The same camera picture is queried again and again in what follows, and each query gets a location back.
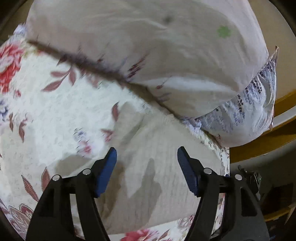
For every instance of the pale pink floral pillow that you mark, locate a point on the pale pink floral pillow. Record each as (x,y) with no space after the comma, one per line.
(191,55)

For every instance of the floral white bed sheet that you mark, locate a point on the floral white bed sheet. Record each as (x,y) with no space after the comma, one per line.
(50,110)

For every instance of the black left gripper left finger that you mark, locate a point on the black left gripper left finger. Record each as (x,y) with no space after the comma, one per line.
(53,219)

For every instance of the beige ribbed knit garment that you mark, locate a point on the beige ribbed knit garment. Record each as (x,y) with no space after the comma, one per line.
(147,187)

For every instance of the lilac patterned lower pillow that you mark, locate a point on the lilac patterned lower pillow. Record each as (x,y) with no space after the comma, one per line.
(248,115)

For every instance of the wooden bed frame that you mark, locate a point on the wooden bed frame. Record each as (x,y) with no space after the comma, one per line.
(272,155)

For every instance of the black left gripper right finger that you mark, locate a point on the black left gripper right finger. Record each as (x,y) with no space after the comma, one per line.
(227,210)

